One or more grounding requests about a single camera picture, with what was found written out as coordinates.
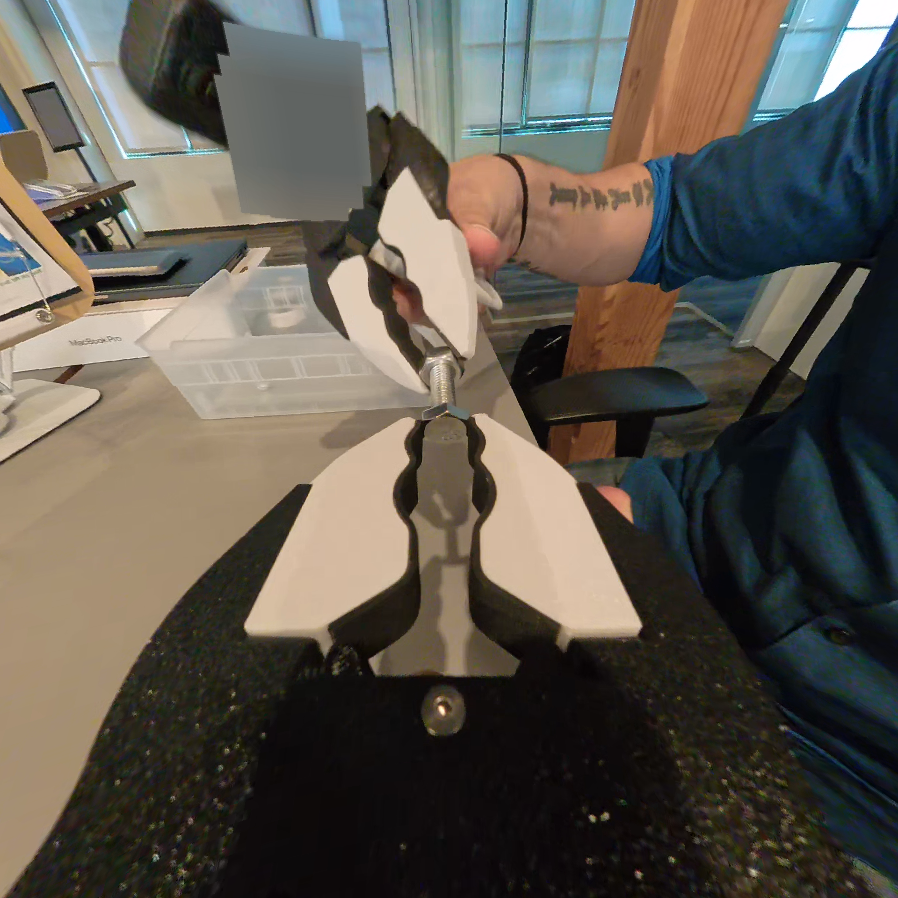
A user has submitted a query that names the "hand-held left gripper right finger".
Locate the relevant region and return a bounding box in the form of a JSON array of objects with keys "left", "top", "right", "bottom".
[{"left": 467, "top": 416, "right": 644, "bottom": 650}]

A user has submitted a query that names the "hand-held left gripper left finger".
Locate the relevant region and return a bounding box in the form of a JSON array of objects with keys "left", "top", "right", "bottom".
[{"left": 243, "top": 416, "right": 423, "bottom": 646}]

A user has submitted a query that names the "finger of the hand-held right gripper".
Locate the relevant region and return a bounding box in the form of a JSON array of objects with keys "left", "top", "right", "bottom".
[
  {"left": 377, "top": 168, "right": 481, "bottom": 361},
  {"left": 326, "top": 254, "right": 430, "bottom": 393}
]

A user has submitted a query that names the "steel hex nut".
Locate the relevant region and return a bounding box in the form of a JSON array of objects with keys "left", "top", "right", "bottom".
[{"left": 418, "top": 347, "right": 468, "bottom": 381}]

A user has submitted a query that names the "steel hex bolt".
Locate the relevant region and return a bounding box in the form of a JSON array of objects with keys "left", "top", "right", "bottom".
[{"left": 422, "top": 372, "right": 473, "bottom": 444}]

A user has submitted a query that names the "person's right forearm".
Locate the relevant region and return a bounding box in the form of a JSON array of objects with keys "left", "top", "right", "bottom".
[{"left": 519, "top": 159, "right": 658, "bottom": 286}]

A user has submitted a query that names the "person's right hand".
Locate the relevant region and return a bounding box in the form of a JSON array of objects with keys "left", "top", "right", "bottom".
[{"left": 389, "top": 154, "right": 527, "bottom": 325}]

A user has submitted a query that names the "clear plastic bin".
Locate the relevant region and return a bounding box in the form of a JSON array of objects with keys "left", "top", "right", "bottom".
[{"left": 135, "top": 265, "right": 434, "bottom": 422}]

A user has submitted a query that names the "black wrist band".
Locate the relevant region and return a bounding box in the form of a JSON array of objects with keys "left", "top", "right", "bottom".
[{"left": 493, "top": 152, "right": 529, "bottom": 258}]

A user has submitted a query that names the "black bag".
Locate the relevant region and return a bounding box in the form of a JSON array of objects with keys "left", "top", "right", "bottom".
[{"left": 510, "top": 324, "right": 574, "bottom": 423}]

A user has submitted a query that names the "black flat box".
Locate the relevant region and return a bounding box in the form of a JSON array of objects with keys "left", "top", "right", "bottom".
[{"left": 87, "top": 239, "right": 251, "bottom": 300}]

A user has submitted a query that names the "window with white blind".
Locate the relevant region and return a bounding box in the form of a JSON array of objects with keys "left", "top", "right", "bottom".
[{"left": 56, "top": 0, "right": 634, "bottom": 157}]

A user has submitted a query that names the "person's black office chair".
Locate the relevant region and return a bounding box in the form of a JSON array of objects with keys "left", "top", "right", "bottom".
[{"left": 525, "top": 263, "right": 878, "bottom": 458}]

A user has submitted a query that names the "silver laptop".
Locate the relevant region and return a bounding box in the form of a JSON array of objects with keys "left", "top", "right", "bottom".
[{"left": 83, "top": 249, "right": 192, "bottom": 276}]

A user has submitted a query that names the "person's blue shirt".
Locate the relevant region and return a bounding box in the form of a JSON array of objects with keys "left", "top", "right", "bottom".
[{"left": 626, "top": 42, "right": 898, "bottom": 878}]

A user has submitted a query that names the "white cardboard box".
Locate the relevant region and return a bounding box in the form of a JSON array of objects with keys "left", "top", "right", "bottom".
[{"left": 14, "top": 247, "right": 272, "bottom": 374}]

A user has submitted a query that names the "long brown desk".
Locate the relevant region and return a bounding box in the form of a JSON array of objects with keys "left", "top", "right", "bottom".
[{"left": 35, "top": 180, "right": 137, "bottom": 248}]

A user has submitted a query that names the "printed instruction sheet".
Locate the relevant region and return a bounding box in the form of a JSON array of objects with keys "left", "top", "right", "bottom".
[{"left": 0, "top": 203, "right": 80, "bottom": 321}]

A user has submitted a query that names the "small black monitor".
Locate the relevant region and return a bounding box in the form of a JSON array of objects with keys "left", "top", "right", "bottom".
[{"left": 22, "top": 80, "right": 95, "bottom": 181}]

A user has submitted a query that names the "light wooden support post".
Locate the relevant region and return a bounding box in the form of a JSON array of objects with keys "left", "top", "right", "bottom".
[{"left": 547, "top": 0, "right": 791, "bottom": 465}]

